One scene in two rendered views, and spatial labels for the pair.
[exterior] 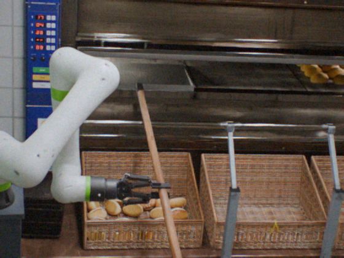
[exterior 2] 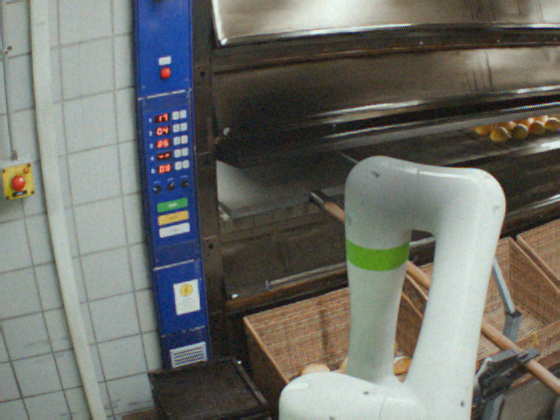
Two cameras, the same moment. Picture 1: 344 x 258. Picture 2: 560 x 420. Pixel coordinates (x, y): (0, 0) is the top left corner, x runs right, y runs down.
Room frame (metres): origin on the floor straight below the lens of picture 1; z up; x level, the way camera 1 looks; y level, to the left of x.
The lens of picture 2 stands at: (1.45, 0.89, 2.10)
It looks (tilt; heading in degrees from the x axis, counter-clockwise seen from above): 24 degrees down; 344
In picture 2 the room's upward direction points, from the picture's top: 1 degrees counter-clockwise
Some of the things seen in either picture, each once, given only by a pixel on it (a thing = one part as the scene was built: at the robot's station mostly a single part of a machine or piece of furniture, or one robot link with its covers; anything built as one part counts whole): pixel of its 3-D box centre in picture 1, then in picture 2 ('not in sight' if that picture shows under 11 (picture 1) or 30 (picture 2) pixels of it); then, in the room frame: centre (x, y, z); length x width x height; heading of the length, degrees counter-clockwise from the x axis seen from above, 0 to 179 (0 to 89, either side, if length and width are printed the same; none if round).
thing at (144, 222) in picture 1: (139, 198); (354, 362); (3.19, 0.16, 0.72); 0.56 x 0.49 x 0.28; 101
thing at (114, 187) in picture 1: (118, 189); (473, 387); (2.42, 0.20, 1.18); 0.09 x 0.07 x 0.08; 99
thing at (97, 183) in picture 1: (97, 188); not in sight; (2.41, 0.27, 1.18); 0.12 x 0.06 x 0.09; 9
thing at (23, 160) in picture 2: not in sight; (16, 177); (3.24, 1.10, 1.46); 0.10 x 0.07 x 0.10; 100
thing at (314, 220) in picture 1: (260, 199); (493, 310); (3.28, -0.44, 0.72); 0.56 x 0.49 x 0.28; 100
